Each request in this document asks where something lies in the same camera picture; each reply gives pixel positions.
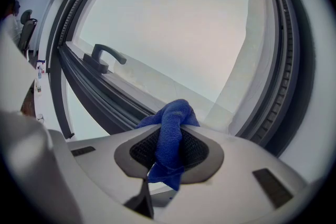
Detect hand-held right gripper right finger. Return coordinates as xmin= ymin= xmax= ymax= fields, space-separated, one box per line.
xmin=156 ymin=125 xmax=308 ymax=224

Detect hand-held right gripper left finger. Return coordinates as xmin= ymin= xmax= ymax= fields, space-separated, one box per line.
xmin=67 ymin=124 xmax=161 ymax=206

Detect blue cleaning cloth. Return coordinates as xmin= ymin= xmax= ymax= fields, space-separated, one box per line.
xmin=135 ymin=99 xmax=202 ymax=191

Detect black mesh office chair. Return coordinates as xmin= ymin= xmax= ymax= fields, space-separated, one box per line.
xmin=17 ymin=9 xmax=39 ymax=57

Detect black window handle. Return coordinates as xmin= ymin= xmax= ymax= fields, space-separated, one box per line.
xmin=83 ymin=44 xmax=128 ymax=74

